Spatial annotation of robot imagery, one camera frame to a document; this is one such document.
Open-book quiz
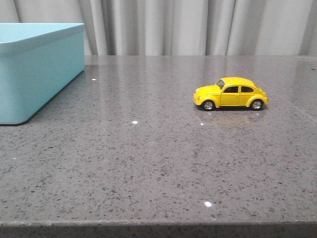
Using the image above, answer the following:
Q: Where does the light blue storage box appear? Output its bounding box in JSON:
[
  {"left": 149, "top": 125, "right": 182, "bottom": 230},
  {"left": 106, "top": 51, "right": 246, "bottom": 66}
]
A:
[{"left": 0, "top": 23, "right": 85, "bottom": 124}]

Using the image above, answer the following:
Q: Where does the grey pleated curtain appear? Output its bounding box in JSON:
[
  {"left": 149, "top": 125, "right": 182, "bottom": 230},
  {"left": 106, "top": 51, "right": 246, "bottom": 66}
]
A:
[{"left": 0, "top": 0, "right": 317, "bottom": 56}]

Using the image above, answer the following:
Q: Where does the yellow toy beetle car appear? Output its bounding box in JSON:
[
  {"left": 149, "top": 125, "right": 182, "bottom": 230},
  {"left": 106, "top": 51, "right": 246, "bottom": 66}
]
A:
[{"left": 193, "top": 76, "right": 269, "bottom": 111}]

